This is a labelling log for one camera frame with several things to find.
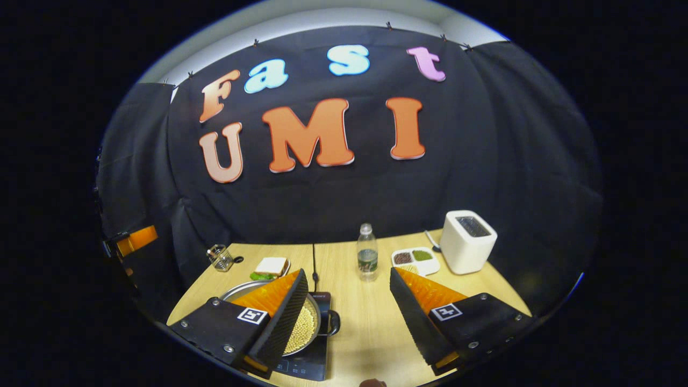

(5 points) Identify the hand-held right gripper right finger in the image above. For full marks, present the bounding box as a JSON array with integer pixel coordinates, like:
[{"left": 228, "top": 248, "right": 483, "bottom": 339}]
[{"left": 389, "top": 267, "right": 535, "bottom": 377}]

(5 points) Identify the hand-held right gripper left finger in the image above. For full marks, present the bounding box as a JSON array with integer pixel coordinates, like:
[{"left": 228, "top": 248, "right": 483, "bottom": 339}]
[{"left": 169, "top": 268, "right": 310, "bottom": 379}]

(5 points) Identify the pile of soybeans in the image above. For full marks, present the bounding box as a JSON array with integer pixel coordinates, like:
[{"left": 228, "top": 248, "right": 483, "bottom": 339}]
[{"left": 283, "top": 304, "right": 317, "bottom": 355}]

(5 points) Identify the black induction cooktop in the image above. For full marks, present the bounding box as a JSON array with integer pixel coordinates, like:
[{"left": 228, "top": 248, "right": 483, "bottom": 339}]
[{"left": 271, "top": 291, "right": 332, "bottom": 382}]

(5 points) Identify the steel pot with black handle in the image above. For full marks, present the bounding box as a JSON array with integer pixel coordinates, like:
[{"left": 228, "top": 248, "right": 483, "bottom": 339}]
[{"left": 220, "top": 279, "right": 341, "bottom": 357}]

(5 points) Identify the white divided bean dish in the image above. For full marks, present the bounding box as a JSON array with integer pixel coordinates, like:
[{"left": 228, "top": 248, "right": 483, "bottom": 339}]
[{"left": 391, "top": 247, "right": 441, "bottom": 276}]

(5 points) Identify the sandwich with lettuce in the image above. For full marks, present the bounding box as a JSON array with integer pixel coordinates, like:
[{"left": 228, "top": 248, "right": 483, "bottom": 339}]
[{"left": 249, "top": 256, "right": 292, "bottom": 282}]

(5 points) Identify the clear plastic water bottle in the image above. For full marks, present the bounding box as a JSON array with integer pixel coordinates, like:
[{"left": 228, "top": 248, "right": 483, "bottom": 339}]
[{"left": 357, "top": 223, "right": 379, "bottom": 282}]

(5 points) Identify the white toaster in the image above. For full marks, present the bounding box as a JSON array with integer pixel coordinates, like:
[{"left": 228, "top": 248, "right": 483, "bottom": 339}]
[{"left": 439, "top": 210, "right": 498, "bottom": 275}]

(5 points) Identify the black backdrop cloth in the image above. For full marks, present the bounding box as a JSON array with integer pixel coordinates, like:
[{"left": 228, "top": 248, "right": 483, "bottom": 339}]
[{"left": 97, "top": 24, "right": 603, "bottom": 323}]

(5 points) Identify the small wire holder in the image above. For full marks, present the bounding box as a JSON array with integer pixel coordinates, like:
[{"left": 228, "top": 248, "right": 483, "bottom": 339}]
[{"left": 207, "top": 244, "right": 235, "bottom": 272}]

